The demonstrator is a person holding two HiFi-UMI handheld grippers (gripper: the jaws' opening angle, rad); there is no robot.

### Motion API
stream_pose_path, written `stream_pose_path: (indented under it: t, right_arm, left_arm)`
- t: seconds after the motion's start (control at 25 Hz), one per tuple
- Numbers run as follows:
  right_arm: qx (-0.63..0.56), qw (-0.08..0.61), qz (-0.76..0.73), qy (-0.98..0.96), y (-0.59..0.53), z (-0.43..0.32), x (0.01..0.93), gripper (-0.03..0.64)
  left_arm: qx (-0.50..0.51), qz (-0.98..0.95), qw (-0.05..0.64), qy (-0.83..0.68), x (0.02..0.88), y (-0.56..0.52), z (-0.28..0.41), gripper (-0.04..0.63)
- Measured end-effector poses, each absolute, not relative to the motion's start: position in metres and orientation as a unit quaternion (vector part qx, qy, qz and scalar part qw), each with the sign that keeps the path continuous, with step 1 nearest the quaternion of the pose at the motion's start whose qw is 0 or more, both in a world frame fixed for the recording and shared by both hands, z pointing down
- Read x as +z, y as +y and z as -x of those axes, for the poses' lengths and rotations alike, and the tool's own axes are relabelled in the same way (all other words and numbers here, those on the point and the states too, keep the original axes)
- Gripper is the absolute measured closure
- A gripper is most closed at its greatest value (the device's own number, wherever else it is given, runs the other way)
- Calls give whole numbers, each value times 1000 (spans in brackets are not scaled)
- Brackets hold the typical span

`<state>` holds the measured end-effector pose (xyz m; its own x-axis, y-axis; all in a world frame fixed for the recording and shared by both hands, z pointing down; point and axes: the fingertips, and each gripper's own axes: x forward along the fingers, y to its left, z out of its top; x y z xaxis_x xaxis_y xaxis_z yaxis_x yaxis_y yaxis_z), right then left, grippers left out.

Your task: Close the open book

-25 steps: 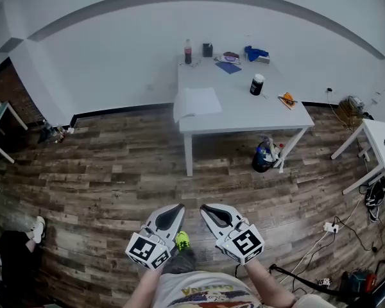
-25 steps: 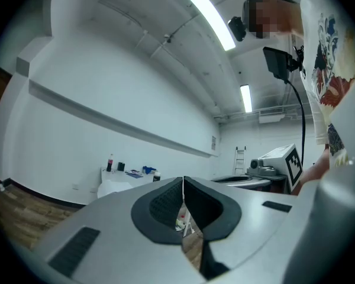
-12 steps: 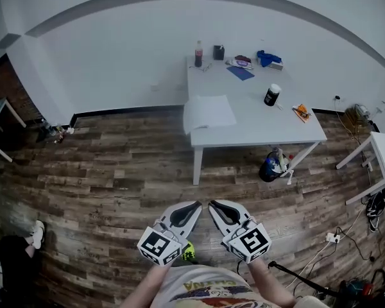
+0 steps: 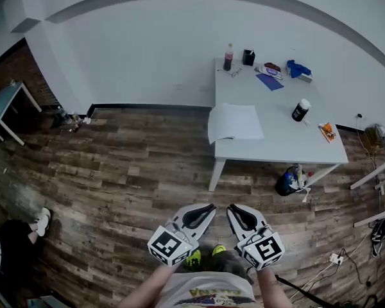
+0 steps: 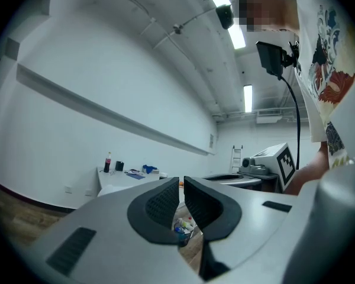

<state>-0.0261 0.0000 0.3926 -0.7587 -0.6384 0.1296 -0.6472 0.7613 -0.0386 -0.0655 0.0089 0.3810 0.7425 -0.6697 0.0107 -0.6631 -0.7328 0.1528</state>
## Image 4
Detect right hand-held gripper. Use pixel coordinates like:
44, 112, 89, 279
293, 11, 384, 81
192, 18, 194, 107
226, 203, 286, 271

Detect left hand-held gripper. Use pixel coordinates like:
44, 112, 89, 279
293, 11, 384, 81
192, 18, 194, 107
147, 203, 218, 267

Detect white book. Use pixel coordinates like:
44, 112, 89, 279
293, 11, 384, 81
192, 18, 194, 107
207, 102, 265, 146

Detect person's right forearm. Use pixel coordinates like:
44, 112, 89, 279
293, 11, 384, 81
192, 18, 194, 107
255, 266, 293, 308

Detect person's left forearm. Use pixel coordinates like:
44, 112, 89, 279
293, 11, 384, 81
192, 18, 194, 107
117, 263, 178, 308

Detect person's green left shoe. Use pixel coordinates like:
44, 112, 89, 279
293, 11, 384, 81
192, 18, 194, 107
185, 249, 203, 271

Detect person's dark trousers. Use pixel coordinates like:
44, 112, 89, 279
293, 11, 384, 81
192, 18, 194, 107
199, 250, 255, 286

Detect black trash bag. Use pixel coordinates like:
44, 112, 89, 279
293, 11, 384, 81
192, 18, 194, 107
274, 163, 309, 198

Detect person's white printed shirt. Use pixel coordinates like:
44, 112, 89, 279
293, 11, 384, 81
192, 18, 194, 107
155, 270, 258, 308

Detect white power strip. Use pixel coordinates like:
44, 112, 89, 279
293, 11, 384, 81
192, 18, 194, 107
328, 252, 345, 266

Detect black jar with white lid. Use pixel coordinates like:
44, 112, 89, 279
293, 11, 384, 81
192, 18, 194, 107
291, 98, 312, 123

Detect orange packet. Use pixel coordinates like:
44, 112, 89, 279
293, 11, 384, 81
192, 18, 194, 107
318, 122, 338, 144

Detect blue notebook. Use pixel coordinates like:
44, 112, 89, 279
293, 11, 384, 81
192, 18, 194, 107
255, 73, 285, 92

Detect eyeglasses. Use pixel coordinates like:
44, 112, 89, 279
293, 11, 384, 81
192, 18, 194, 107
217, 67, 243, 78

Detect purple tissue pack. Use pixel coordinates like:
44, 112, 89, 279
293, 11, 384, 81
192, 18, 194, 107
254, 64, 284, 80

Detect white box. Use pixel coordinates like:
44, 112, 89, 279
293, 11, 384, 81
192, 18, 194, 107
286, 67, 314, 84

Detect small brown bottle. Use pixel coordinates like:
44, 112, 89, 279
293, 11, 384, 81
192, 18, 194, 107
71, 111, 83, 133

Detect cola bottle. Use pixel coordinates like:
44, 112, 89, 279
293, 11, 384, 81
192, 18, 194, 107
223, 42, 235, 72

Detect black pen holder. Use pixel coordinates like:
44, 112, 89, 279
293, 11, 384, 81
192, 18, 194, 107
242, 49, 256, 67

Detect blue cloth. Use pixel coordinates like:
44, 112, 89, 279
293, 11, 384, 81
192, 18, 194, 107
286, 59, 313, 79

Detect clear plastic bottle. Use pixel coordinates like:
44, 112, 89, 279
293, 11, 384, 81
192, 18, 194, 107
56, 105, 73, 126

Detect teal side table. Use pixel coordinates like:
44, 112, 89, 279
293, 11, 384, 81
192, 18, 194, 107
0, 81, 43, 146

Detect white power cable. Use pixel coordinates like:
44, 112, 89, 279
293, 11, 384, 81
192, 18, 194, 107
288, 228, 373, 301

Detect black strap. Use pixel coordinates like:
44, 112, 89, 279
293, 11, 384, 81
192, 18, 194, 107
273, 274, 336, 308

